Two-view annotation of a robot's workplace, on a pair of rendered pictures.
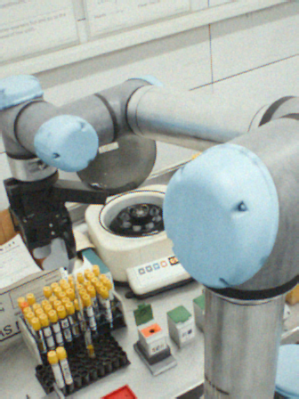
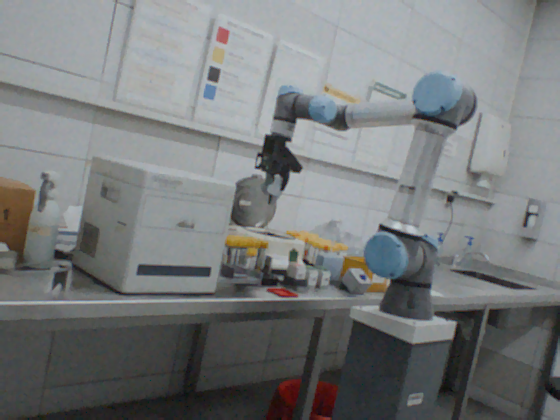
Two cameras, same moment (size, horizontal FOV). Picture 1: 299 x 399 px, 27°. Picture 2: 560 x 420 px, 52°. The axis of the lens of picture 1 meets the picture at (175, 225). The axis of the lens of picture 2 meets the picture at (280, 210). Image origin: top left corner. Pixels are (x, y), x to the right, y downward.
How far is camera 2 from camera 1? 122 cm
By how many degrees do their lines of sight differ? 35
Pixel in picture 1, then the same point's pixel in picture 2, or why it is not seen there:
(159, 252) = (284, 251)
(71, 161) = (326, 114)
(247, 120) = not seen: hidden behind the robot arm
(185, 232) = (424, 94)
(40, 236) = (275, 167)
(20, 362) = not seen: hidden behind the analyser
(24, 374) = not seen: hidden behind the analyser
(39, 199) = (279, 149)
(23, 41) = (227, 120)
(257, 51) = (325, 190)
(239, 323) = (432, 143)
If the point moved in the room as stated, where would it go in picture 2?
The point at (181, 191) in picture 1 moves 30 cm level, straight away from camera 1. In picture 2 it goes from (426, 79) to (377, 89)
